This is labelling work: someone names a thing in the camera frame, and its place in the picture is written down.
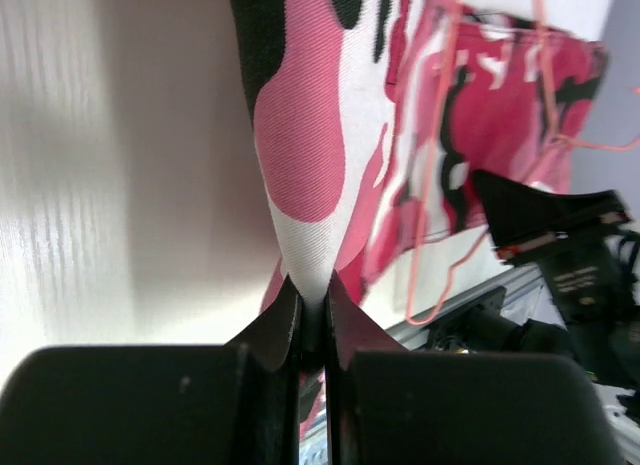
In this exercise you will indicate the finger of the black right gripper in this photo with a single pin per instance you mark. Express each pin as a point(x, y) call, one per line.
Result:
point(526, 222)

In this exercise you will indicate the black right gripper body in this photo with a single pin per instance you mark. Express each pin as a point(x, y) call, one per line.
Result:
point(592, 280)

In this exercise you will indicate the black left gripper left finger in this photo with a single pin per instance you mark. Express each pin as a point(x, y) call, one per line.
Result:
point(235, 403)

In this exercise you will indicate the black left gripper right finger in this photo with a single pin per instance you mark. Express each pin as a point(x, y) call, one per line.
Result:
point(389, 405)

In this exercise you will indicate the pink wire hanger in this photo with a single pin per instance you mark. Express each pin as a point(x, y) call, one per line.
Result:
point(512, 98)

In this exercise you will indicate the pink camouflage trousers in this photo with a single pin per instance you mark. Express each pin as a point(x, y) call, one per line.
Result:
point(326, 90)

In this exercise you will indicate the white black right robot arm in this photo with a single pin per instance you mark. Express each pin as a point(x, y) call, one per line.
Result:
point(610, 357)

